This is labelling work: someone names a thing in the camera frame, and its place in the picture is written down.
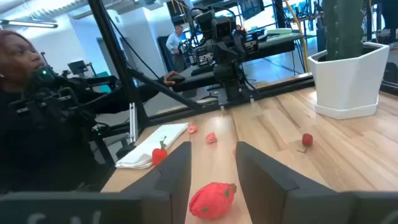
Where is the dark grey desk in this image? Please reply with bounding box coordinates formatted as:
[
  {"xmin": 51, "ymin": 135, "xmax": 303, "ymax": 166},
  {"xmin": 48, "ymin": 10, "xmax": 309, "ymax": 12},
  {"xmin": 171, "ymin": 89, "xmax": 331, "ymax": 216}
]
[{"xmin": 172, "ymin": 30, "xmax": 304, "ymax": 93}]

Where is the white hexagonal planter pot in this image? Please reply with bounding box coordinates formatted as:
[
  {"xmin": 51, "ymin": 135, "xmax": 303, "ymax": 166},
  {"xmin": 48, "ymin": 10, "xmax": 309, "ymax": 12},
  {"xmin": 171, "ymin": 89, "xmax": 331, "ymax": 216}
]
[{"xmin": 307, "ymin": 42, "xmax": 391, "ymax": 120}]

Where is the white folded napkin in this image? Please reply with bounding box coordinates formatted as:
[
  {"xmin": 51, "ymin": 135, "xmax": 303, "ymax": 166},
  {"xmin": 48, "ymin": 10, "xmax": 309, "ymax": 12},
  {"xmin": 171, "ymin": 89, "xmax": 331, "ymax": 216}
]
[{"xmin": 114, "ymin": 122, "xmax": 190, "ymax": 170}]

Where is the black aluminium table frame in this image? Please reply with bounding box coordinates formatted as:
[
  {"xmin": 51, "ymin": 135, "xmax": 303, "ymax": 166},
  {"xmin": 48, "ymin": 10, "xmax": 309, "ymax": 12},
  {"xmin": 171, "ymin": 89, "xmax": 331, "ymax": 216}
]
[{"xmin": 88, "ymin": 0, "xmax": 398, "ymax": 144}]

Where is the ceiling strip light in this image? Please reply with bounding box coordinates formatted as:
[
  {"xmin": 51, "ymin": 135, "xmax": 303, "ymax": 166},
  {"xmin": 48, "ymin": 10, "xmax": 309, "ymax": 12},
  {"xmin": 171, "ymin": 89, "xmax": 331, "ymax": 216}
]
[{"xmin": 0, "ymin": 19, "xmax": 59, "ymax": 29}]

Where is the small background monitor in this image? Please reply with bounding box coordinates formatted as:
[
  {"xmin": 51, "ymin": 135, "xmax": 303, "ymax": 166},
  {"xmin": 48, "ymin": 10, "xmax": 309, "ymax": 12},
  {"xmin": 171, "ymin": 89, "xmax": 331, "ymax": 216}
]
[{"xmin": 67, "ymin": 59, "xmax": 91, "ymax": 76}]

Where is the pink-red toy dragon fruit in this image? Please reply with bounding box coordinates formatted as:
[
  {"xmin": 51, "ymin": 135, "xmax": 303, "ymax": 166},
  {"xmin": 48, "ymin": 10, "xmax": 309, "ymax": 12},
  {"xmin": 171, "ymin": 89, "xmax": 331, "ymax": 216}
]
[{"xmin": 188, "ymin": 182, "xmax": 238, "ymax": 220}]

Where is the person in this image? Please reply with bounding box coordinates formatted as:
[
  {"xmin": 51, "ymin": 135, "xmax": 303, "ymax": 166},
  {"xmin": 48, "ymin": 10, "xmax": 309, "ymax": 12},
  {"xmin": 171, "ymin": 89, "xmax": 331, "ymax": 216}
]
[
  {"xmin": 0, "ymin": 30, "xmax": 186, "ymax": 194},
  {"xmin": 165, "ymin": 24, "xmax": 187, "ymax": 73}
]

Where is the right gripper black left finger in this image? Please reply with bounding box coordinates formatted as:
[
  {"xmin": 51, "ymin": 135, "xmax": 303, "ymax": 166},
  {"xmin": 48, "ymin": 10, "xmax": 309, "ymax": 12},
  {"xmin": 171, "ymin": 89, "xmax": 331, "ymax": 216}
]
[{"xmin": 119, "ymin": 141, "xmax": 192, "ymax": 224}]

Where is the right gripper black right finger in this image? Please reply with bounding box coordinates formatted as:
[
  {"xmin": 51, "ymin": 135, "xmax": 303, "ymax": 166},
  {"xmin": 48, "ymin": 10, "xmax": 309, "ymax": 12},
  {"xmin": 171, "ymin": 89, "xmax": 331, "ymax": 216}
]
[{"xmin": 235, "ymin": 141, "xmax": 355, "ymax": 224}]

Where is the red toy bell pepper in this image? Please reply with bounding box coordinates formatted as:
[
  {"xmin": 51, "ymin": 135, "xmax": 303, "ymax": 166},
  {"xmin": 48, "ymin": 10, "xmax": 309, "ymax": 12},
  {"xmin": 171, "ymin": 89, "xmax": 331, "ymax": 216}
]
[{"xmin": 151, "ymin": 136, "xmax": 169, "ymax": 166}]

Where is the tall green cactus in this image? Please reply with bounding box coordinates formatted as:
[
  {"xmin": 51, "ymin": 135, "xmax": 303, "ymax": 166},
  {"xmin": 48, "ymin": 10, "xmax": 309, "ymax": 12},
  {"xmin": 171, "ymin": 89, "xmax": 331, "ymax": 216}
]
[{"xmin": 321, "ymin": 0, "xmax": 365, "ymax": 62}]

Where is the yellow cable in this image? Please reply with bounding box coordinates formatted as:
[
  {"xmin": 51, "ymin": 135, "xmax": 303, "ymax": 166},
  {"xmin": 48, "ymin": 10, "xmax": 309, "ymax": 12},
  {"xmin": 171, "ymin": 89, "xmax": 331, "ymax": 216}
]
[{"xmin": 283, "ymin": 0, "xmax": 310, "ymax": 73}]

